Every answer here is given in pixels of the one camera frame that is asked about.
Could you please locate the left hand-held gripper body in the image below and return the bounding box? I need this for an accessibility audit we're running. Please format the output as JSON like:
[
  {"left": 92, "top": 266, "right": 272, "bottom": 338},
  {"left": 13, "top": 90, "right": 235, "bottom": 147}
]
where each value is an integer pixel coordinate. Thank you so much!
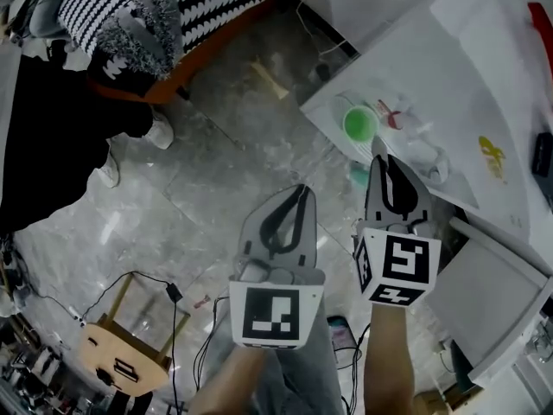
[{"left": 228, "top": 256, "right": 326, "bottom": 352}]

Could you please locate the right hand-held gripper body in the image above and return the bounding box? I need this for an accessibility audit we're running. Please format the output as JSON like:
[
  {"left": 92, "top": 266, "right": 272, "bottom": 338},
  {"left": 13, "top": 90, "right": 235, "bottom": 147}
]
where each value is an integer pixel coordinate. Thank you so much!
[{"left": 353, "top": 218, "right": 443, "bottom": 308}]

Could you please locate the green cup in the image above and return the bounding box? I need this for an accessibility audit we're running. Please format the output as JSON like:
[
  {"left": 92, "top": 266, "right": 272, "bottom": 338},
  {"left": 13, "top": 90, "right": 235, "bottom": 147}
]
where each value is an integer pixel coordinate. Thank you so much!
[{"left": 342, "top": 105, "right": 380, "bottom": 144}]

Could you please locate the white item with red ribbon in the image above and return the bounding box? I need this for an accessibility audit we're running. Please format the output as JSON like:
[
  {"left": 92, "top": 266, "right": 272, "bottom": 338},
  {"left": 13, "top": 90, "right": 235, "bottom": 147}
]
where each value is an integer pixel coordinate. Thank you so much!
[{"left": 374, "top": 96, "right": 418, "bottom": 132}]

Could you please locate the person's left forearm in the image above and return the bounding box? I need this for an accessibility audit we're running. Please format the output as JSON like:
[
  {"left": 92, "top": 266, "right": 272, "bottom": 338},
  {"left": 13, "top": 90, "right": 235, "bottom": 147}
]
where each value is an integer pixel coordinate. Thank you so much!
[{"left": 187, "top": 342, "right": 283, "bottom": 415}]

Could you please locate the person's right forearm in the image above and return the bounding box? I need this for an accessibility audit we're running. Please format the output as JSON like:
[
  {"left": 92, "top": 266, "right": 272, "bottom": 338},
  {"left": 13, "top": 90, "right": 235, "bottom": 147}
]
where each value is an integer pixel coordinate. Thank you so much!
[{"left": 362, "top": 301, "right": 418, "bottom": 415}]

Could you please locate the teal plastic container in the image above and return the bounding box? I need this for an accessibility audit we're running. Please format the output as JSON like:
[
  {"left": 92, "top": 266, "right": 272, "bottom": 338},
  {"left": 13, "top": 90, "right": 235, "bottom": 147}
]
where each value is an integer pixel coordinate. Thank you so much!
[{"left": 348, "top": 161, "right": 370, "bottom": 195}]

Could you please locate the person's jeans leg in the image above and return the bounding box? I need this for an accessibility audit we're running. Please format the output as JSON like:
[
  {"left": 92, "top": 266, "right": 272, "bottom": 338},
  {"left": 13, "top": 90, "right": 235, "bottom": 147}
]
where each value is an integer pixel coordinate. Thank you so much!
[{"left": 257, "top": 290, "right": 343, "bottom": 415}]

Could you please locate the white cabinet drawer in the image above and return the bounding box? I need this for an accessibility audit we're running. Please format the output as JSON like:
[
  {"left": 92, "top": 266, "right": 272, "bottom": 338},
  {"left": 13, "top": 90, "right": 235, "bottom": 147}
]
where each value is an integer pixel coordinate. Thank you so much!
[{"left": 424, "top": 216, "right": 553, "bottom": 385}]

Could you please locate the black electronic device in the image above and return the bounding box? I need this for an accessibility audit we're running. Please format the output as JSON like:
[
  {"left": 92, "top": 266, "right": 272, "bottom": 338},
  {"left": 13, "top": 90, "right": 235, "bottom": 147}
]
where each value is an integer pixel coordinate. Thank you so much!
[{"left": 530, "top": 131, "right": 553, "bottom": 180}]

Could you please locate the wooden stick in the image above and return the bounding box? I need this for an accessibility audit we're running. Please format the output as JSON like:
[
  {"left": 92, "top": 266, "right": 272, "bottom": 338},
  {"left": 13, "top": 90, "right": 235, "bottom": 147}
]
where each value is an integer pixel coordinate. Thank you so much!
[{"left": 250, "top": 57, "right": 290, "bottom": 100}]

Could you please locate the wooden stool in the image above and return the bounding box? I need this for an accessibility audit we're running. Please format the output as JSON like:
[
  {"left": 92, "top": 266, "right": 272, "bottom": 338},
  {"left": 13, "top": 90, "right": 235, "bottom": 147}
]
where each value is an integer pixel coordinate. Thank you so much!
[{"left": 79, "top": 271, "right": 192, "bottom": 396}]

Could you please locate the red object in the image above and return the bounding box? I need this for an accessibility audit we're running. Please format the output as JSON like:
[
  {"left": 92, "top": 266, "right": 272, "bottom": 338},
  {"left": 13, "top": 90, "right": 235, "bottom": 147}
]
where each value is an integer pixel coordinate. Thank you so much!
[{"left": 527, "top": 1, "right": 553, "bottom": 56}]

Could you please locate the black and white patterned blanket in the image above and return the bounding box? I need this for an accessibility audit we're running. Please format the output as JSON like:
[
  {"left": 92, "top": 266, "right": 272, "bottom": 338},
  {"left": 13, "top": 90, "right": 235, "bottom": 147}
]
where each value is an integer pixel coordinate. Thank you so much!
[{"left": 57, "top": 0, "right": 289, "bottom": 80}]

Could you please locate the black cable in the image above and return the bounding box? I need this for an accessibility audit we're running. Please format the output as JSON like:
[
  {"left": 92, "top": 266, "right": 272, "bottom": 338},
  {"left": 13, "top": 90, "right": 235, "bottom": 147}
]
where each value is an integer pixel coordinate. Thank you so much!
[{"left": 79, "top": 270, "right": 185, "bottom": 415}]

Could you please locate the white cable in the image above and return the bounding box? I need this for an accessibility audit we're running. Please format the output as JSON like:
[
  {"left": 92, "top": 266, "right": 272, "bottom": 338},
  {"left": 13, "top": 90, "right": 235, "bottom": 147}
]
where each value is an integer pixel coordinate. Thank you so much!
[{"left": 295, "top": 0, "right": 360, "bottom": 62}]

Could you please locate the orange sofa frame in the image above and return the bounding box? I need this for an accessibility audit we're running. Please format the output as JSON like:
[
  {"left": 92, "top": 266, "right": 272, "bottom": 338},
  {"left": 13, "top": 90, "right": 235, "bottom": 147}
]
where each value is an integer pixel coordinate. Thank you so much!
[{"left": 85, "top": 0, "right": 283, "bottom": 105}]

